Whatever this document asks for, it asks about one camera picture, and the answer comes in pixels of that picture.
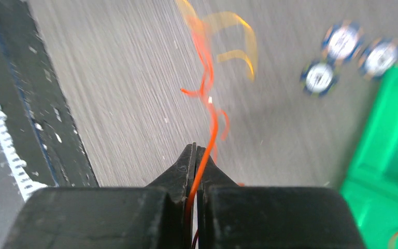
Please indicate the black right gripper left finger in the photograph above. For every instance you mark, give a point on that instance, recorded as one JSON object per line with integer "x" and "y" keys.
{"x": 110, "y": 217}

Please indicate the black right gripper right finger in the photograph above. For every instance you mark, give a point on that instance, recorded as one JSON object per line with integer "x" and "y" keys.
{"x": 232, "y": 216}

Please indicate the green compartment bin tray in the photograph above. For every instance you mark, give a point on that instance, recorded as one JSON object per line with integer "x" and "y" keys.
{"x": 371, "y": 184}

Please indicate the round token lower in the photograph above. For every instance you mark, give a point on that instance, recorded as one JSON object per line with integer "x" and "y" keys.
{"x": 319, "y": 77}

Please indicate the round token middle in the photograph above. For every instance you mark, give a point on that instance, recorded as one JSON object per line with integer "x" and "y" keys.
{"x": 342, "y": 42}

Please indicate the round token near bin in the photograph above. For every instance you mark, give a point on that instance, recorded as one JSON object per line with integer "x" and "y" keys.
{"x": 379, "y": 56}

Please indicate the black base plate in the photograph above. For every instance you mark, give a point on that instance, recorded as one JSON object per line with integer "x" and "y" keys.
{"x": 38, "y": 118}

